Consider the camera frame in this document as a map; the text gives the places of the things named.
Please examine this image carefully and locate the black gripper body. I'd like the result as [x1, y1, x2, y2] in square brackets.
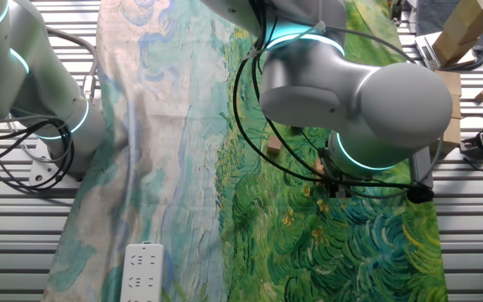
[326, 178, 354, 190]

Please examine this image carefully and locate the painted landscape cloth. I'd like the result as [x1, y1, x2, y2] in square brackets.
[42, 0, 450, 302]

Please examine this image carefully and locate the large wooden cube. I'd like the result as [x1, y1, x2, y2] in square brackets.
[442, 8, 483, 46]
[434, 70, 463, 97]
[428, 118, 461, 159]
[449, 94, 462, 120]
[454, 0, 483, 22]
[431, 29, 479, 68]

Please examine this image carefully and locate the silver digital scale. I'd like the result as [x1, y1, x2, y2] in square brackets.
[414, 31, 479, 73]

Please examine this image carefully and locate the long wooden block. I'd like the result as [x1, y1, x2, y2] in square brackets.
[415, 0, 483, 70]

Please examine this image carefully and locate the white power strip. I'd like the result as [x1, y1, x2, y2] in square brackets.
[119, 242, 165, 302]

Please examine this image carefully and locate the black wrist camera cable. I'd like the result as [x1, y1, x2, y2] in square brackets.
[231, 0, 435, 206]

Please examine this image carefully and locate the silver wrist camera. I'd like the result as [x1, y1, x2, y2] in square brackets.
[408, 145, 434, 190]

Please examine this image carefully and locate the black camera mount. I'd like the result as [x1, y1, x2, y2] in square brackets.
[390, 0, 408, 24]

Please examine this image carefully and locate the grey conduit hose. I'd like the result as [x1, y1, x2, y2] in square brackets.
[44, 27, 100, 104]

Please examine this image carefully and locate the black base cable bundle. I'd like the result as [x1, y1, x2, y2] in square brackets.
[0, 118, 76, 193]

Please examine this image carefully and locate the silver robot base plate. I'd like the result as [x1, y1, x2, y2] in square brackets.
[29, 138, 84, 190]

